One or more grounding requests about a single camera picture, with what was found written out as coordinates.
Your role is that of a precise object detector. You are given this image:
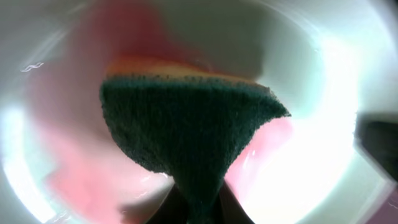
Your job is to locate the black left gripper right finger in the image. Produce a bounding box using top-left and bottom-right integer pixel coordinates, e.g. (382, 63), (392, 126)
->
(218, 182), (254, 224)

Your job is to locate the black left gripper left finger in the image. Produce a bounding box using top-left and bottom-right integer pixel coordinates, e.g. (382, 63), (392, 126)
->
(146, 184), (188, 224)

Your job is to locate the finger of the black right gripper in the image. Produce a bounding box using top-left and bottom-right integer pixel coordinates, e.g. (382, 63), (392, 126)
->
(354, 113), (397, 182)

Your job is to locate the light blue-green plate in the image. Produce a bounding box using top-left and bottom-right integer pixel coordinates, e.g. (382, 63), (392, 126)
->
(1, 0), (397, 223)

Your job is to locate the green yellow sponge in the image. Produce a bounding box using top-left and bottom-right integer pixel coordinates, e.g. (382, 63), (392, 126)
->
(99, 57), (290, 223)

